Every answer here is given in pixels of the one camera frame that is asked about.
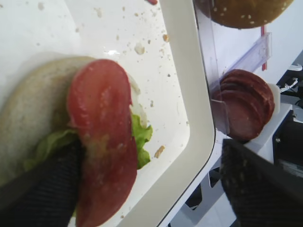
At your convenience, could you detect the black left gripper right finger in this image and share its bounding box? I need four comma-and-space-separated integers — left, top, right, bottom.
220, 139, 303, 227

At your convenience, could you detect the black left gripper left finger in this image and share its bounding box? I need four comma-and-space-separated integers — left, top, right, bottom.
0, 140, 83, 227

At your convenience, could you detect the red tomato slice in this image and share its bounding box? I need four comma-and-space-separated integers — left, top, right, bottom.
67, 59, 137, 227

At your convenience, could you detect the stack of meat slices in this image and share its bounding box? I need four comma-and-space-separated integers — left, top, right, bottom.
212, 69, 275, 143

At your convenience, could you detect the lettuce leaf on bun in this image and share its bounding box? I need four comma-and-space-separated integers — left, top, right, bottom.
23, 113, 153, 171

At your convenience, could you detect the bottom bun on tray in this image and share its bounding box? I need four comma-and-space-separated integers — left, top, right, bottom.
0, 57, 140, 185

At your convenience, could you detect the white pusher block right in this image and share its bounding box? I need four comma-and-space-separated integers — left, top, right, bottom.
265, 83, 280, 124

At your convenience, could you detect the right red straw strip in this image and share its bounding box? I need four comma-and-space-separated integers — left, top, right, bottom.
261, 26, 268, 71

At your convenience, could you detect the lower right clear holder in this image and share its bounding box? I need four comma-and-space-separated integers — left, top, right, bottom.
226, 33, 272, 73

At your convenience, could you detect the white rectangular tray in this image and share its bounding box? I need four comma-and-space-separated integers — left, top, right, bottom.
0, 0, 215, 227

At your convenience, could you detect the sesame bun front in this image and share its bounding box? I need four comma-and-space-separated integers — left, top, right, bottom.
208, 0, 295, 29

